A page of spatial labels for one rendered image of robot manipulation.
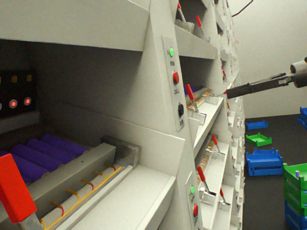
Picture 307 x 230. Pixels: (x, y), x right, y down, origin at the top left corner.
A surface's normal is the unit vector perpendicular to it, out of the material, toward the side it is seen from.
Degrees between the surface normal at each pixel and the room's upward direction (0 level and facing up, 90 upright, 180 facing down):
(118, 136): 90
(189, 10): 90
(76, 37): 111
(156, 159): 90
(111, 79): 90
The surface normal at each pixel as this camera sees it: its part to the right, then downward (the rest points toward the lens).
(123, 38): 0.92, 0.26
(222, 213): 0.18, -0.94
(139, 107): -0.35, 0.22
